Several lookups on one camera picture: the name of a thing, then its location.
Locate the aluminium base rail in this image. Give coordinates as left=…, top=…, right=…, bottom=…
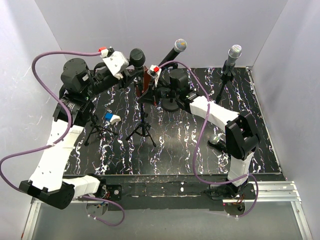
left=24, top=67, right=311, bottom=240

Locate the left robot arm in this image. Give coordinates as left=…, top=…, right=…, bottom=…
left=19, top=56, right=144, bottom=210

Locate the small black tripod stand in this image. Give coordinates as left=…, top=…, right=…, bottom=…
left=83, top=113, right=118, bottom=147

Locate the right round base stand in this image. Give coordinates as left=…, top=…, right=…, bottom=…
left=215, top=73, right=235, bottom=104

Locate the round base microphone stand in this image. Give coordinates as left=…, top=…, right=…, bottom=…
left=161, top=62, right=180, bottom=112

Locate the black microphone iridescent head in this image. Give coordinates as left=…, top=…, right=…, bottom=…
left=159, top=38, right=188, bottom=66

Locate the silver glitter microphone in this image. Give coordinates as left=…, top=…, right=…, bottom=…
left=222, top=44, right=242, bottom=75

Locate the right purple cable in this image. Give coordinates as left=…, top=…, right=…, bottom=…
left=157, top=61, right=262, bottom=217

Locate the brown wooden metronome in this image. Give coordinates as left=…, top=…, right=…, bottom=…
left=135, top=66, right=151, bottom=98

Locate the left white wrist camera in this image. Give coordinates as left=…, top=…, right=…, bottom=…
left=98, top=47, right=129, bottom=80

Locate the black glitter microphone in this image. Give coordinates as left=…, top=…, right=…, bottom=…
left=207, top=135, right=227, bottom=153

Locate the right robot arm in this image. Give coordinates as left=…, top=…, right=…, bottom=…
left=138, top=65, right=261, bottom=199

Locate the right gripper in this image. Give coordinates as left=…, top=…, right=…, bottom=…
left=138, top=77, right=179, bottom=106

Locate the white and blue block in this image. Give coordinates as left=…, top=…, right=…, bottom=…
left=104, top=112, right=121, bottom=125

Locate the tall black tripod stand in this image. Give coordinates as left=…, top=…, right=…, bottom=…
left=125, top=77, right=158, bottom=148

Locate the matte black microphone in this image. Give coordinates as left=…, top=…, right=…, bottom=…
left=129, top=48, right=146, bottom=70

